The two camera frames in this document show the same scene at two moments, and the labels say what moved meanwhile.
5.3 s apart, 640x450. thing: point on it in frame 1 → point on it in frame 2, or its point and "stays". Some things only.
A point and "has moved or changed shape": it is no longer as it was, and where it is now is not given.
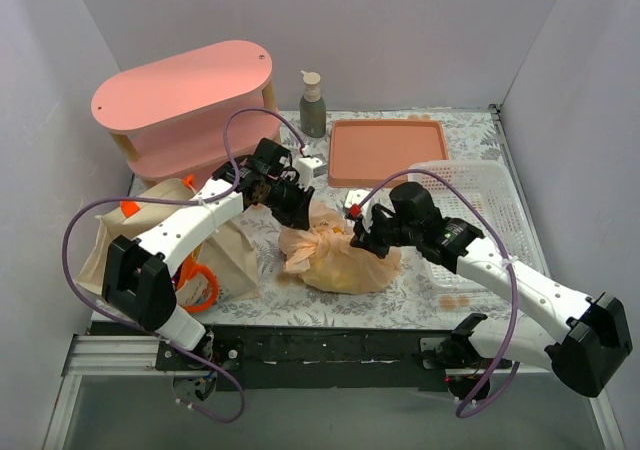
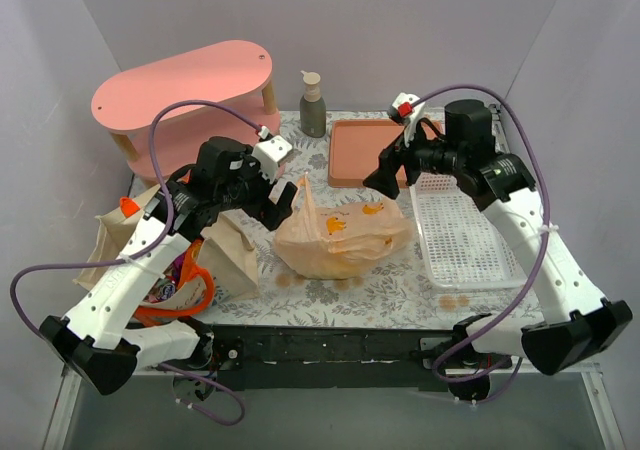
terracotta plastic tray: (366, 153) stays
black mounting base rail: (310, 357) stays
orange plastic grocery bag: (324, 255) has moved or changed shape
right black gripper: (368, 237) → (406, 155)
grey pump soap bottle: (312, 107) stays
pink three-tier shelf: (191, 116) stays
